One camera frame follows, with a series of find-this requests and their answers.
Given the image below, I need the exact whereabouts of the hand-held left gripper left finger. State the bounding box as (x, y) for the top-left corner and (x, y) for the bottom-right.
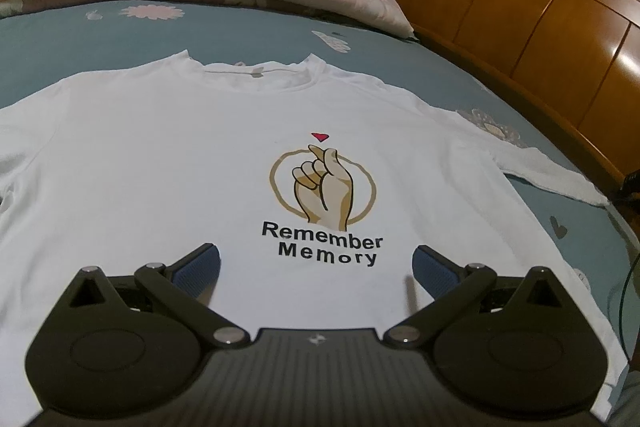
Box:
(65, 243), (252, 350)

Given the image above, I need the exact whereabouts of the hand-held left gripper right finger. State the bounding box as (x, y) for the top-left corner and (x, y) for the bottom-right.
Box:
(382, 244), (571, 350)

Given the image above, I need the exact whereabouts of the white printed t-shirt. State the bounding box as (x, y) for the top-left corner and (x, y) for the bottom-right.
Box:
(0, 49), (631, 427)

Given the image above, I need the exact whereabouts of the blue floral bed sheet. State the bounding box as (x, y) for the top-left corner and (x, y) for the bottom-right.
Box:
(0, 0), (640, 358)

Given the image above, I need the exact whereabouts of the wooden headboard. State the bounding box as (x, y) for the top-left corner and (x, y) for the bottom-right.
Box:
(347, 0), (640, 208)

